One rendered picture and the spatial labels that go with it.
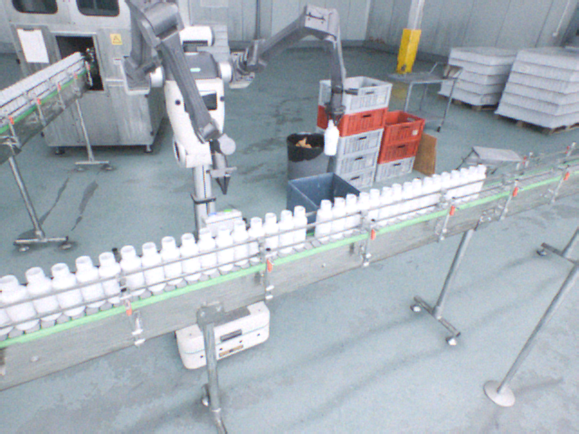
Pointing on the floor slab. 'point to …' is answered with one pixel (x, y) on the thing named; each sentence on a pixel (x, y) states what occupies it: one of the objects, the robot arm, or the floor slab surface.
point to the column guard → (410, 38)
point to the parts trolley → (424, 92)
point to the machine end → (117, 34)
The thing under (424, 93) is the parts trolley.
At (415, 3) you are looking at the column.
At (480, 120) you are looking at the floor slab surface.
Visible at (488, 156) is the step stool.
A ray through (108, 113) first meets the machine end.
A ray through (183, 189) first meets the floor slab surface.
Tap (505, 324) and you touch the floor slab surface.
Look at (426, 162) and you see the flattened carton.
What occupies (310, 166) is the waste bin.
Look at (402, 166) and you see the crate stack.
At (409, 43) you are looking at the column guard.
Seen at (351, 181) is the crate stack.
